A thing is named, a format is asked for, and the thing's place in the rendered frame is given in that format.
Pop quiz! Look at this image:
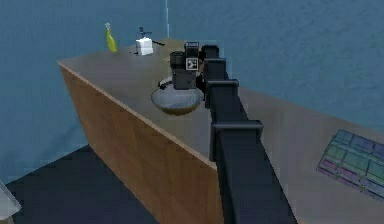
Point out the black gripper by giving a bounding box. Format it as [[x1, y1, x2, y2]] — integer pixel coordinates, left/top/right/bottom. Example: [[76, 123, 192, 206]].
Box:
[[157, 50, 207, 95]]

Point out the white bowl with leaf designs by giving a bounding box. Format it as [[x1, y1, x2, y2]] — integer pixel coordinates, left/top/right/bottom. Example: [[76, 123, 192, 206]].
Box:
[[150, 76, 205, 116]]

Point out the white box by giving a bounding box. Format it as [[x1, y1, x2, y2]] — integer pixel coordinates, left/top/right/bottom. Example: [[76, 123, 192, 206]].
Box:
[[134, 37, 155, 57]]

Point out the dark blue small object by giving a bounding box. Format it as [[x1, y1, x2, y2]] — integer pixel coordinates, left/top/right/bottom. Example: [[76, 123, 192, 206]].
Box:
[[138, 26, 153, 40]]

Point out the brown wooden table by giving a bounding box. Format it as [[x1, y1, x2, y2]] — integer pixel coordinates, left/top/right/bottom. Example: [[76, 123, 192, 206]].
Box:
[[56, 37, 384, 224]]

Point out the yellow spray bottle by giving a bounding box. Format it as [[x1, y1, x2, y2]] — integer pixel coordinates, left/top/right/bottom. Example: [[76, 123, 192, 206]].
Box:
[[104, 22, 119, 54]]

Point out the white grey flat object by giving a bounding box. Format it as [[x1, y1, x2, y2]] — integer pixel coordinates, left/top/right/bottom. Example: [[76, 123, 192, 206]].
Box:
[[0, 179, 22, 222]]

